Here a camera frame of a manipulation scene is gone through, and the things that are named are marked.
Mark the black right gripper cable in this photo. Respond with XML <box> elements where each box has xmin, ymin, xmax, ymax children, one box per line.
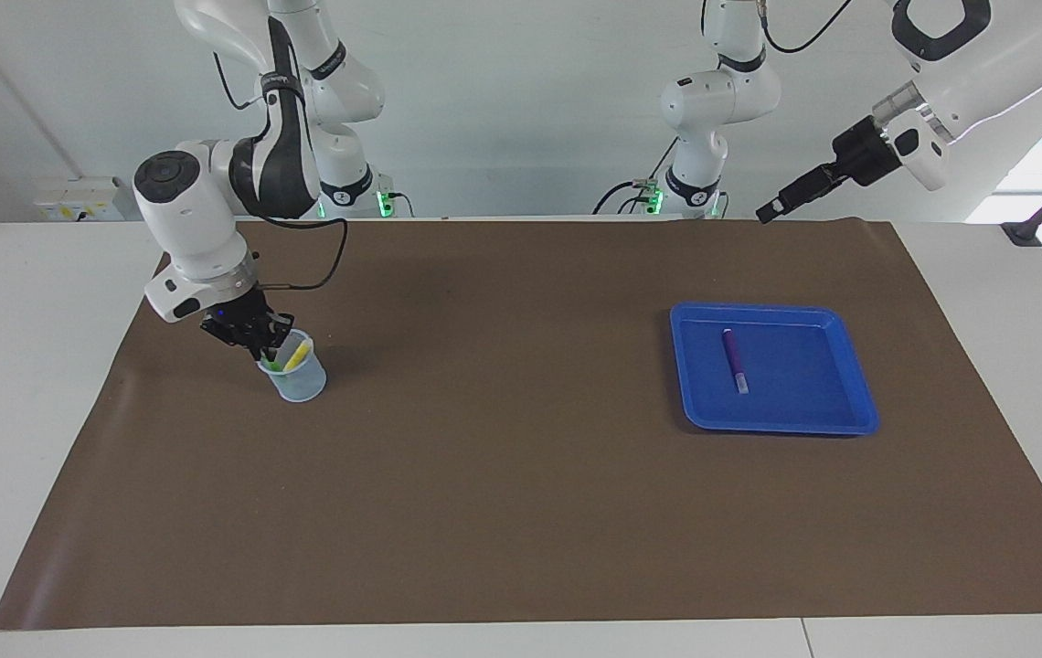
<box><xmin>210</xmin><ymin>50</ymin><xmax>349</xmax><ymax>292</ymax></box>

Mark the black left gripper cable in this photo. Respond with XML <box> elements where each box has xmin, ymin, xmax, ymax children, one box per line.
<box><xmin>757</xmin><ymin>0</ymin><xmax>856</xmax><ymax>56</ymax></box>

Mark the white wall power socket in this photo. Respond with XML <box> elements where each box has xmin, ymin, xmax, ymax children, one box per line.
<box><xmin>35</xmin><ymin>178</ymin><xmax>136</xmax><ymax>223</ymax></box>

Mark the translucent mesh pen cup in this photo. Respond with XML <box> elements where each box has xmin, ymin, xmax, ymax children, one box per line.
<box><xmin>256</xmin><ymin>329</ymin><xmax>327</xmax><ymax>403</ymax></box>

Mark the blue plastic tray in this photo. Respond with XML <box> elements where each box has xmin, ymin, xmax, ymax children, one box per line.
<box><xmin>670</xmin><ymin>302</ymin><xmax>880</xmax><ymax>436</ymax></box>

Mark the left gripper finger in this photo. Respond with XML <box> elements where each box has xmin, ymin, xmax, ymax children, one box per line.
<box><xmin>759</xmin><ymin>175</ymin><xmax>847</xmax><ymax>226</ymax></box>
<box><xmin>756</xmin><ymin>163</ymin><xmax>842</xmax><ymax>220</ymax></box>

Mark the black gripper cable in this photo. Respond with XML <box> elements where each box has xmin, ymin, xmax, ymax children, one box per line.
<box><xmin>757</xmin><ymin>0</ymin><xmax>856</xmax><ymax>56</ymax></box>
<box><xmin>210</xmin><ymin>50</ymin><xmax>349</xmax><ymax>292</ymax></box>

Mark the black left base cable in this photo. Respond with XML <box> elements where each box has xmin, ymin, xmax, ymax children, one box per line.
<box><xmin>592</xmin><ymin>137</ymin><xmax>679</xmax><ymax>216</ymax></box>

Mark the brown paper table mat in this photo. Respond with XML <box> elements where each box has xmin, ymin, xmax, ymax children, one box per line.
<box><xmin>0</xmin><ymin>218</ymin><xmax>1042</xmax><ymax>631</ymax></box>

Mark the purple marker pen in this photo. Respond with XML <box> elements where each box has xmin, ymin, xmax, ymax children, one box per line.
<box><xmin>722</xmin><ymin>328</ymin><xmax>750</xmax><ymax>395</ymax></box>

